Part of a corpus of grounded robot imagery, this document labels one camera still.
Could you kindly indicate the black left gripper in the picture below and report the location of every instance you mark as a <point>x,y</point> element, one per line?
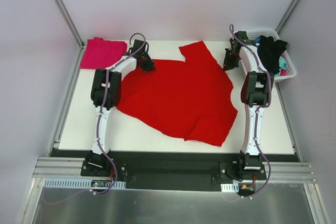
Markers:
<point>147,63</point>

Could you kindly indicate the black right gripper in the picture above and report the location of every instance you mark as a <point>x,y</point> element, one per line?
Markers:
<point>230,60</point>

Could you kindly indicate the white plastic laundry basket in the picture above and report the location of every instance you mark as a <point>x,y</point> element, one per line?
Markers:
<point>290,72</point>

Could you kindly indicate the red t shirt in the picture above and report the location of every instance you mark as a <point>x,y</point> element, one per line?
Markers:
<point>188,99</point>

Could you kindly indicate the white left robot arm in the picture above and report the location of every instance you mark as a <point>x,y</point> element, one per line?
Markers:
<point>106,95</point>

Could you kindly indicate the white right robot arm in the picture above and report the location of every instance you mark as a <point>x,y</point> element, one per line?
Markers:
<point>256,96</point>

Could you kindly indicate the black t shirt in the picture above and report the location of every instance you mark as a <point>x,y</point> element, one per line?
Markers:
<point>271,53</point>

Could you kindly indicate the folded magenta t shirt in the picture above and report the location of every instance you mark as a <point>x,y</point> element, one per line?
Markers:
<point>102,53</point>

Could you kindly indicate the teal pink garment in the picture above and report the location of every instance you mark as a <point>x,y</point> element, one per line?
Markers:
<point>283,66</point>

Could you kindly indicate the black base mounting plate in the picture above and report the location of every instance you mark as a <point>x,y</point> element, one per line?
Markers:
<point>172,170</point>

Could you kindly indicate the left aluminium frame post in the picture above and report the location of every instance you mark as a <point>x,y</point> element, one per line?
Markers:
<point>69,22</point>

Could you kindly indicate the aluminium rail right side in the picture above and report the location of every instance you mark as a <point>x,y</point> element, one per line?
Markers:
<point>292,173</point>

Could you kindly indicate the aluminium rail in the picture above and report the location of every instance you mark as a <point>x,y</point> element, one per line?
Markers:
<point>58,167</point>
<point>292,173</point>

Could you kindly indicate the right white cable duct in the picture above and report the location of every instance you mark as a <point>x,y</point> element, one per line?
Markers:
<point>230,188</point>

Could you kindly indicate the white cable duct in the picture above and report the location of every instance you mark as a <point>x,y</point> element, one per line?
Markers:
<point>230,188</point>
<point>71,183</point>

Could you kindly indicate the aluminium rail left side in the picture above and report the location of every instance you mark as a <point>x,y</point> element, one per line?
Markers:
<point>58,167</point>

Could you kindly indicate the left white cable duct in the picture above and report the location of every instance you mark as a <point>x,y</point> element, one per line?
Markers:
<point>71,183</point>

